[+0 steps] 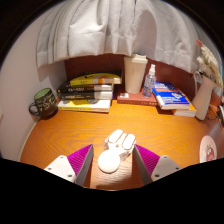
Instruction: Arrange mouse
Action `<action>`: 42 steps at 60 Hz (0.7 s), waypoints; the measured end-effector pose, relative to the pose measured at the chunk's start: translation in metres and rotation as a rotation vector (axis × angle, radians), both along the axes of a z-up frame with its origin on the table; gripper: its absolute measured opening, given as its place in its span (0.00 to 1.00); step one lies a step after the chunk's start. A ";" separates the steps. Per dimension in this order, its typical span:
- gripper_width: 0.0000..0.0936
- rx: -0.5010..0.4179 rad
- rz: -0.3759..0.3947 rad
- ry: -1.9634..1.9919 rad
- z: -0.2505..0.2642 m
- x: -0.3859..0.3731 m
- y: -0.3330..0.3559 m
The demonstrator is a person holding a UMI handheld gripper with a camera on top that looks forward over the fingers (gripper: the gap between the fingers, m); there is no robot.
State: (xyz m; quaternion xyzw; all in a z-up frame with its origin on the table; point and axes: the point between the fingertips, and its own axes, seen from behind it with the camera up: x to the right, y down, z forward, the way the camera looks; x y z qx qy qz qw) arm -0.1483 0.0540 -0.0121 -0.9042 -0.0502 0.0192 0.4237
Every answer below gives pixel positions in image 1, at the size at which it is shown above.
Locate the clear spray bottle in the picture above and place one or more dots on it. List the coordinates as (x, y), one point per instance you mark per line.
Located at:
(149, 85)

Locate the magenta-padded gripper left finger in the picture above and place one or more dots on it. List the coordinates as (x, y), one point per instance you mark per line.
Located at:
(78, 160)

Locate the white ceramic vase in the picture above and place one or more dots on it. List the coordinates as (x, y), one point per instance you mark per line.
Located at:
(202, 98)

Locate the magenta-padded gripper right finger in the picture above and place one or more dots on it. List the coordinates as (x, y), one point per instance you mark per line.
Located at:
(148, 159)

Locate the blue book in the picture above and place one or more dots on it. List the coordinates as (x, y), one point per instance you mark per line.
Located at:
(170, 96)

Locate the white flower bouquet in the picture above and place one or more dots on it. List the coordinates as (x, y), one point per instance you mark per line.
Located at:
(208, 63)

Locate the dark red book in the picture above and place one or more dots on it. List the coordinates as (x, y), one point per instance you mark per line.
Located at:
(133, 99)

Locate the round pink and white mouse pad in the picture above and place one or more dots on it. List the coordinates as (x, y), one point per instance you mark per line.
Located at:
(208, 150)

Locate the dark mug with green inside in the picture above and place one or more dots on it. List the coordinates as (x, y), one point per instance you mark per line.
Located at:
(45, 101)

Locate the orange book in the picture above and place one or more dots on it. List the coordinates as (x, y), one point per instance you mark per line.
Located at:
(186, 112)

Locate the yellow and white book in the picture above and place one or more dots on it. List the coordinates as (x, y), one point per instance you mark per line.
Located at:
(83, 105)

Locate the cream tumbler with lid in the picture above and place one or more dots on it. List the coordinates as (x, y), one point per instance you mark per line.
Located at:
(134, 75)

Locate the yellow and black book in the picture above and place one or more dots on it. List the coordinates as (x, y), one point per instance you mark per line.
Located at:
(96, 79)

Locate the white pleated curtain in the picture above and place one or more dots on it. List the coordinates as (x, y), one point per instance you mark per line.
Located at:
(110, 26)

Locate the white computer mouse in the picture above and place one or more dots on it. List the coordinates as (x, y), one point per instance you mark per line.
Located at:
(117, 143)

